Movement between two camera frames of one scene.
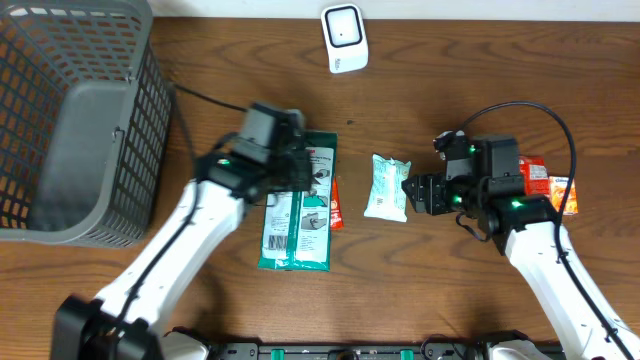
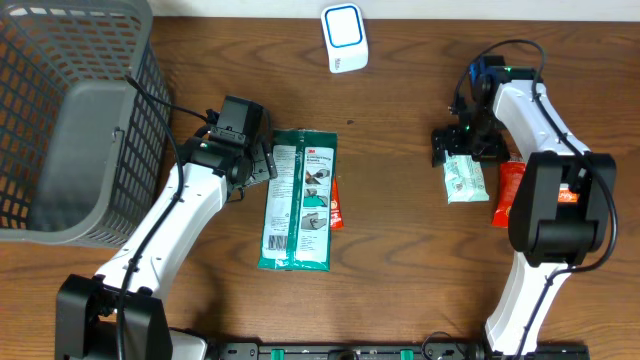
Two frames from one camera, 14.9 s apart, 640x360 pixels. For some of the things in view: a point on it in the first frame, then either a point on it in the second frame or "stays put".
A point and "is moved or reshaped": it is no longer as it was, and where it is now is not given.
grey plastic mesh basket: [86, 113] stays put
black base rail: [349, 351] stays put
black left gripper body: [283, 175] -> [259, 167]
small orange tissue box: [557, 187] stays put
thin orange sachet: [336, 210] stays put
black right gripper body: [446, 195] -> [481, 137]
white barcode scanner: [345, 36] stays put
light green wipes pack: [388, 197] is moved or reshaped
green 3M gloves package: [296, 229] stays put
